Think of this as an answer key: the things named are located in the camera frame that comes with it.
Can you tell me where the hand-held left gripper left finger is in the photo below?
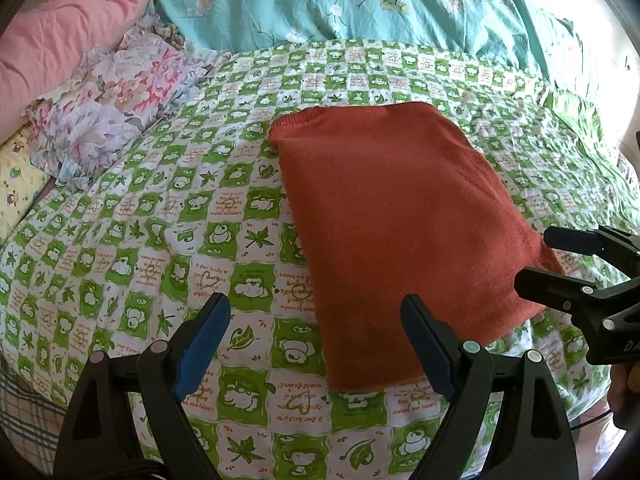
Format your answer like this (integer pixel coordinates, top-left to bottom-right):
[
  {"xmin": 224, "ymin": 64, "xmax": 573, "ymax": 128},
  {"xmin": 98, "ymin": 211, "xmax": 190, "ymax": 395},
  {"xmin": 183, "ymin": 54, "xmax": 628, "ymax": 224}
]
[{"xmin": 52, "ymin": 292, "xmax": 232, "ymax": 480}]

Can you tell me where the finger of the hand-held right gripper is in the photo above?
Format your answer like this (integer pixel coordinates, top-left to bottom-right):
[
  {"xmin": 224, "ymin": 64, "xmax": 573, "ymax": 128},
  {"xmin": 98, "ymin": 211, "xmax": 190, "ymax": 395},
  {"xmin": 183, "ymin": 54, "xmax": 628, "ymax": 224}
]
[
  {"xmin": 513, "ymin": 266, "xmax": 640, "ymax": 333},
  {"xmin": 542, "ymin": 225, "xmax": 640, "ymax": 273}
]

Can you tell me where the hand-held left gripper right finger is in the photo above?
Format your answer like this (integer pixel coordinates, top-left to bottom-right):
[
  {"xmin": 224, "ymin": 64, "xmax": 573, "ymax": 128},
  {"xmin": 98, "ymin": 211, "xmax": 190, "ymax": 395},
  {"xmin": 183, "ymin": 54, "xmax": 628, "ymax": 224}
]
[{"xmin": 400, "ymin": 294, "xmax": 582, "ymax": 480}]

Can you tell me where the red knit sweater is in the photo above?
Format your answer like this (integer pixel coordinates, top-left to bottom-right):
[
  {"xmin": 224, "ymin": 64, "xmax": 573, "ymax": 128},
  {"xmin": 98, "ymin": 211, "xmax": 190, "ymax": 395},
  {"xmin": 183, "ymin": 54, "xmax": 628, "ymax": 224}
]
[{"xmin": 268, "ymin": 101, "xmax": 569, "ymax": 392}]

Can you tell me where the person's right hand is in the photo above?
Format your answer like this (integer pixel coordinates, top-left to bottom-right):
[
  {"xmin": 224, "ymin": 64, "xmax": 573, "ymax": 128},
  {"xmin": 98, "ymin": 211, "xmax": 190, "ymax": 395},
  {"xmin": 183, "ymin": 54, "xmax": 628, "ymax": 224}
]
[{"xmin": 607, "ymin": 362, "xmax": 640, "ymax": 430}]

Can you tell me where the green checkered bed sheet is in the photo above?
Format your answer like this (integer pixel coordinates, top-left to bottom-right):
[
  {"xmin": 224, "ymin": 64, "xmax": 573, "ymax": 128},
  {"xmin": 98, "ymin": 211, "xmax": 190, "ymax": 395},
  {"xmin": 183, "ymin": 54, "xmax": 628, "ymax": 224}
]
[{"xmin": 0, "ymin": 40, "xmax": 640, "ymax": 480}]

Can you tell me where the plaid cloth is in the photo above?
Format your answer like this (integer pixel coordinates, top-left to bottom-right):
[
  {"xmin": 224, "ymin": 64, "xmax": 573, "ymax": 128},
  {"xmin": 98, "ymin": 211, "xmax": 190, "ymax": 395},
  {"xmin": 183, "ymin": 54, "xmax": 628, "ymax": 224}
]
[{"xmin": 0, "ymin": 360, "xmax": 76, "ymax": 463}]

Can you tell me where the yellow patterned pillow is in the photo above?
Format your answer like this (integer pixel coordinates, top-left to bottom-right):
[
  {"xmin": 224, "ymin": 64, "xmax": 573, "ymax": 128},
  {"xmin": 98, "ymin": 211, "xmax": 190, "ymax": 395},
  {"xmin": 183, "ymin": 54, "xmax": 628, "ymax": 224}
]
[{"xmin": 0, "ymin": 125, "xmax": 54, "ymax": 252}]

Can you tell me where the floral ruffled pillow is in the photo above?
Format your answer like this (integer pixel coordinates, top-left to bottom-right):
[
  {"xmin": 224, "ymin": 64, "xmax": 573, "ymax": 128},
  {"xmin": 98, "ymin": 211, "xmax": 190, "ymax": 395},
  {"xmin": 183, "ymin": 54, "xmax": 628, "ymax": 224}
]
[{"xmin": 25, "ymin": 15, "xmax": 227, "ymax": 189}]

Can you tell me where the teal floral quilt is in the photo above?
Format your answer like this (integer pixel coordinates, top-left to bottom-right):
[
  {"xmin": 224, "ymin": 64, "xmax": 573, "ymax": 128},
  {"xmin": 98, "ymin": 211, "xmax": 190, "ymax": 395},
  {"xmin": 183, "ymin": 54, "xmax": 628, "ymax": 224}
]
[{"xmin": 152, "ymin": 0, "xmax": 622, "ymax": 128}]

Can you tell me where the pink pillow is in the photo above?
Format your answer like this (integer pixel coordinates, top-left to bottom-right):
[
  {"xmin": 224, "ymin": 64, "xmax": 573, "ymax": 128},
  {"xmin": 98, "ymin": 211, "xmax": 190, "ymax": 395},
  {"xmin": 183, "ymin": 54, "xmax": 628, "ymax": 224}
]
[{"xmin": 0, "ymin": 0, "xmax": 162, "ymax": 137}]

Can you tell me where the black cable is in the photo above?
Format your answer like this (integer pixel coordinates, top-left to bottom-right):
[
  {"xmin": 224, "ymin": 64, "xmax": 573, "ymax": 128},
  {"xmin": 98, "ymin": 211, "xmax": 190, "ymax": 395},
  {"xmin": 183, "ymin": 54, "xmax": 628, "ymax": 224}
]
[{"xmin": 570, "ymin": 409, "xmax": 614, "ymax": 432}]

